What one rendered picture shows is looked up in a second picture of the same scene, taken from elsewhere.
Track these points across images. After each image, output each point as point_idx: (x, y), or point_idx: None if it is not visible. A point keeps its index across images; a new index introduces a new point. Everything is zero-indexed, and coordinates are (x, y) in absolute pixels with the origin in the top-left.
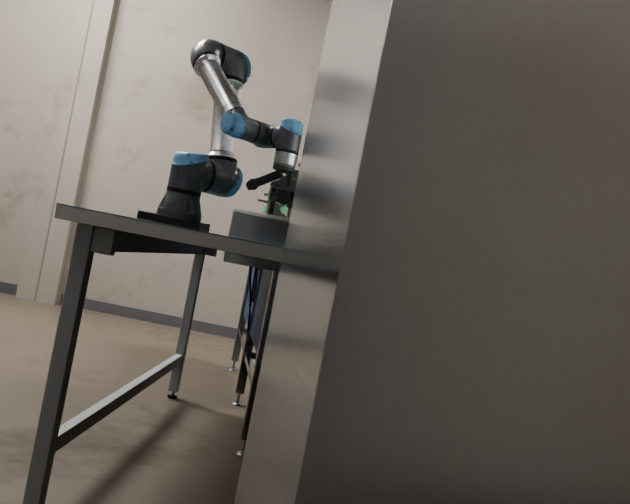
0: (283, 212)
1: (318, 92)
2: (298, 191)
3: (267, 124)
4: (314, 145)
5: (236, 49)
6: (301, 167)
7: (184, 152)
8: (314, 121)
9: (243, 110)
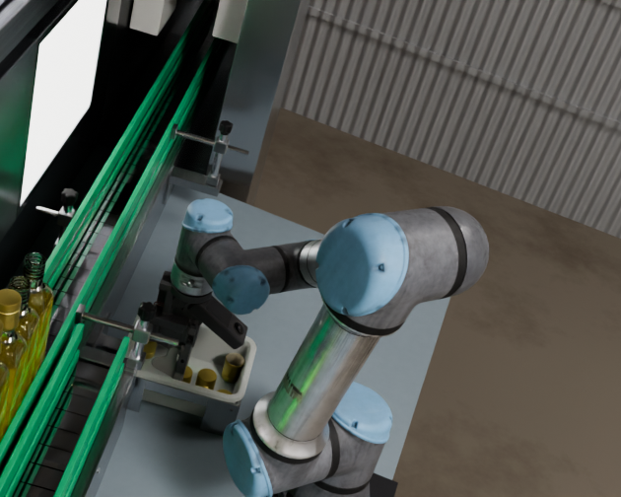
0: (112, 430)
1: (288, 52)
2: (266, 131)
3: (249, 249)
4: (282, 80)
5: (387, 216)
6: (269, 118)
7: (375, 391)
8: (283, 72)
9: (309, 241)
